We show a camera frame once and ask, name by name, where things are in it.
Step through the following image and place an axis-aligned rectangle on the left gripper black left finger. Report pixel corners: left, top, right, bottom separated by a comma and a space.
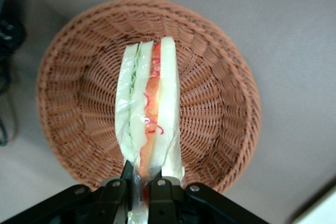
0, 160, 135, 224

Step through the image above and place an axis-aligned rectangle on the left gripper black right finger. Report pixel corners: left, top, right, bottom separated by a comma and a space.
148, 170, 268, 224

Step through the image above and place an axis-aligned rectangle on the triangle sandwich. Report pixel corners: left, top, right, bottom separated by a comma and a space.
114, 36, 186, 224

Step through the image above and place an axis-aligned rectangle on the brown round wicker basket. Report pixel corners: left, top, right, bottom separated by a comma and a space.
35, 0, 262, 195

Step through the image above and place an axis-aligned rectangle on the beige plastic tray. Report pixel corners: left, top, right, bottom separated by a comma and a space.
288, 179, 336, 224

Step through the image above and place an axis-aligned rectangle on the black machine with yellow panel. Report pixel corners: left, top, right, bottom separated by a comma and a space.
0, 0, 27, 61

